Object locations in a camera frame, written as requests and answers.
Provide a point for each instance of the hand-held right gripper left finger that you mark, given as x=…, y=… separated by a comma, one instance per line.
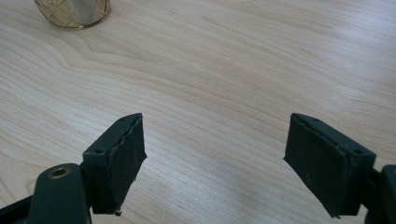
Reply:
x=115, y=168

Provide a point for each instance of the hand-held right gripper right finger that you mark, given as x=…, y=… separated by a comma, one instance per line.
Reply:
x=317, y=168

